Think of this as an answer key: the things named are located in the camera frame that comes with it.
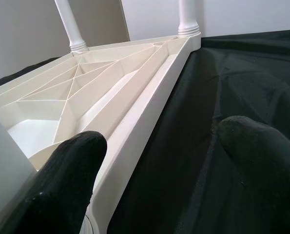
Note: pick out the white plastic table top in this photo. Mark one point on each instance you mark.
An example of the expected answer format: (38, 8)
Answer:
(135, 97)

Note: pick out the cream door frame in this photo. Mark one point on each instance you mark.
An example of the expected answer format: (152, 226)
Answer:
(121, 19)

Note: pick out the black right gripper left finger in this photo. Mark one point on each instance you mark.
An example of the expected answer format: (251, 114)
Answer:
(57, 185)

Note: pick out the black table cloth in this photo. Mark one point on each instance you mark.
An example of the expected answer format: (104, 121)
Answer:
(232, 85)

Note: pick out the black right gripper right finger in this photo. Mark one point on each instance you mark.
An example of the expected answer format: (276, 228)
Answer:
(264, 170)

